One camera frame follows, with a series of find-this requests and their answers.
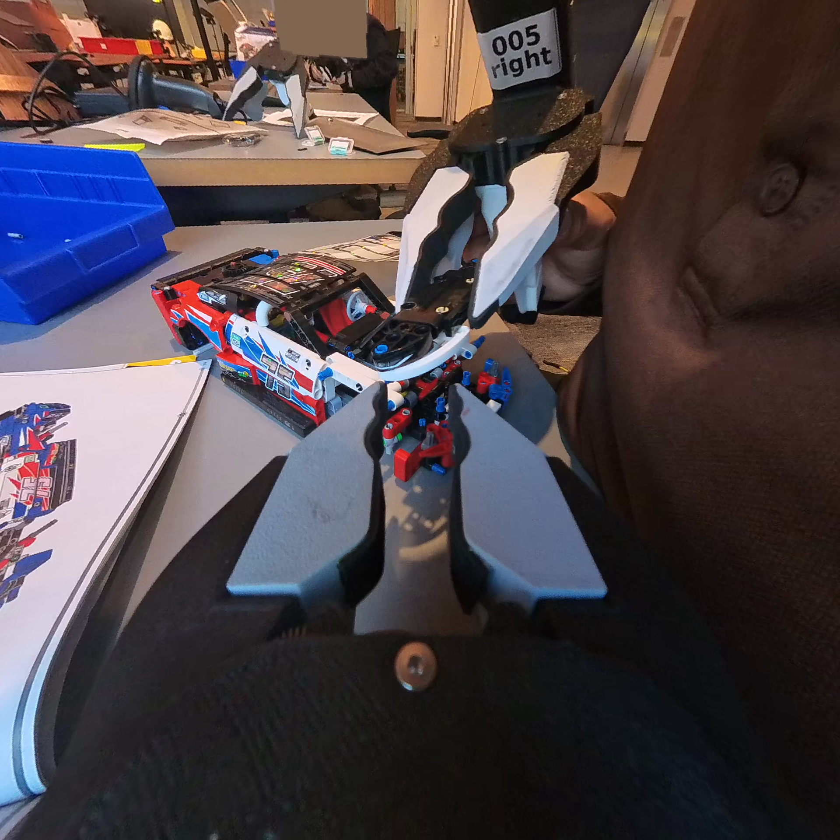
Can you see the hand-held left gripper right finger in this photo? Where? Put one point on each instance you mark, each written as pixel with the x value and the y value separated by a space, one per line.
pixel 525 512

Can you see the red yellow case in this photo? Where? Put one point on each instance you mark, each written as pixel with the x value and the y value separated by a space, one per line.
pixel 124 47

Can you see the person's brown clothing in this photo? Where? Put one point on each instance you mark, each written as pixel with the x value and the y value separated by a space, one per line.
pixel 722 394

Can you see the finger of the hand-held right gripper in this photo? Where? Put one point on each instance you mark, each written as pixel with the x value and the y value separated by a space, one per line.
pixel 525 229
pixel 426 223

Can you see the person's right hand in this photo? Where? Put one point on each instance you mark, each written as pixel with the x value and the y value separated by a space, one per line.
pixel 581 249

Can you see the white instruction booklet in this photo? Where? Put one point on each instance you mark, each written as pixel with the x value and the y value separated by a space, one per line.
pixel 98 525

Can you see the blue plastic bin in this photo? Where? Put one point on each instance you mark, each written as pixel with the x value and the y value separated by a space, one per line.
pixel 79 216

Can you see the black brick bumper assembly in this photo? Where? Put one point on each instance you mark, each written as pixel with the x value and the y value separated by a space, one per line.
pixel 407 328

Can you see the white paper sheets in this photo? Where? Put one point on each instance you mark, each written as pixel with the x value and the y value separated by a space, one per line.
pixel 157 124

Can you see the grey desk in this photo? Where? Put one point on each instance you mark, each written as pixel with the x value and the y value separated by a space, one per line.
pixel 216 472

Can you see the small clear case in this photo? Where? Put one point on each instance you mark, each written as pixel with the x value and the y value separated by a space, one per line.
pixel 341 146
pixel 314 136

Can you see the black handheld scanner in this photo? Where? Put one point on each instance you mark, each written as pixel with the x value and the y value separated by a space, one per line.
pixel 177 88

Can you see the yellow sticky note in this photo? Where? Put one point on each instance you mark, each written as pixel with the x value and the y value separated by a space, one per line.
pixel 115 147

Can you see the small yellow black object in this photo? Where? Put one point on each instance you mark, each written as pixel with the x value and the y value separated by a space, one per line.
pixel 556 365

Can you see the sticker sheet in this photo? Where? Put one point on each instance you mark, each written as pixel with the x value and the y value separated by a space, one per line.
pixel 358 248

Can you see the brown cardboard sheet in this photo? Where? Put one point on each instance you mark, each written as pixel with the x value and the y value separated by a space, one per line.
pixel 387 138

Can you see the grey background table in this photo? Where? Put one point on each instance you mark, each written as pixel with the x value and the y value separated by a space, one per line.
pixel 262 167

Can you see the yellow-edged booklet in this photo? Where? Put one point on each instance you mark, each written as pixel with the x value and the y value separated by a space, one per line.
pixel 164 361

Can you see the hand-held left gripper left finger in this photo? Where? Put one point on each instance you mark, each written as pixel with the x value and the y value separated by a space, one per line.
pixel 308 512

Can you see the brick toy race car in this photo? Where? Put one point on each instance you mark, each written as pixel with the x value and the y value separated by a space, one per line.
pixel 275 354

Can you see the white printed box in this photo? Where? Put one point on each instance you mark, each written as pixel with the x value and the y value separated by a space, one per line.
pixel 253 39

